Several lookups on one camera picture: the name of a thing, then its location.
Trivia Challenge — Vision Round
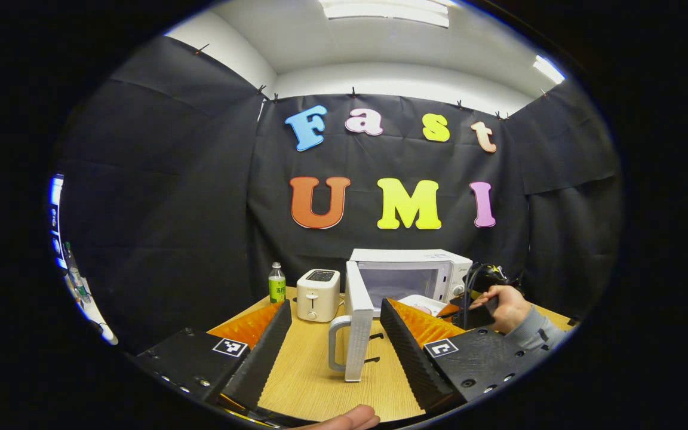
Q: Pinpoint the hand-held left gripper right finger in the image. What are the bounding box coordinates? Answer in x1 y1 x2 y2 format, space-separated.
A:
380 297 554 414

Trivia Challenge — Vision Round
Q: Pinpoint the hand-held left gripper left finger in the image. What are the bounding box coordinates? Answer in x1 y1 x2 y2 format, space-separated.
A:
129 300 293 413

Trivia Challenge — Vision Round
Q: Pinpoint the white square plate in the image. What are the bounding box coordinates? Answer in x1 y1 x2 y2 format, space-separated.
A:
400 294 447 317

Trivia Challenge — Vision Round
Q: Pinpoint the white microwave oven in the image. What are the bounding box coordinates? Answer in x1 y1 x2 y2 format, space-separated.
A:
328 248 474 383

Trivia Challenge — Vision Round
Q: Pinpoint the green label drink bottle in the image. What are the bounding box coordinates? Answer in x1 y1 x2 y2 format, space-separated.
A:
269 262 286 303

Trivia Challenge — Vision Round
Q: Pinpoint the white toaster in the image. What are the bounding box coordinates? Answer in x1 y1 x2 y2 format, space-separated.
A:
296 269 341 323

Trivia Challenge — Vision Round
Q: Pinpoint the black backdrop cloth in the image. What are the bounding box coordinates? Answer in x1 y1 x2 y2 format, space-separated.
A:
57 35 622 353

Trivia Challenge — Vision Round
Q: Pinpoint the white side desk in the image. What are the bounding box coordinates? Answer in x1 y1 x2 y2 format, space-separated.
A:
63 242 119 346

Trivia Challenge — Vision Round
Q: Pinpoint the ceiling light panel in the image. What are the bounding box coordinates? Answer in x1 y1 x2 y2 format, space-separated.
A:
319 0 451 28
532 55 566 84

